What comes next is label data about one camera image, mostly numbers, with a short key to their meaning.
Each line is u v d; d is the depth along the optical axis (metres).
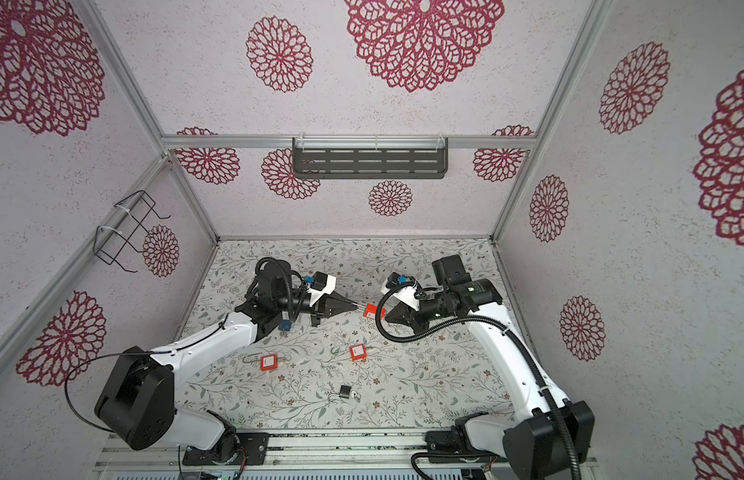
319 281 0.61
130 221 0.80
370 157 0.95
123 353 0.45
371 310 0.69
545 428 0.38
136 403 0.42
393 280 0.60
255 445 0.75
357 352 0.90
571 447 0.35
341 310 0.70
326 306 0.66
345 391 0.83
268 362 0.87
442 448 0.73
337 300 0.67
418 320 0.61
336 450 0.75
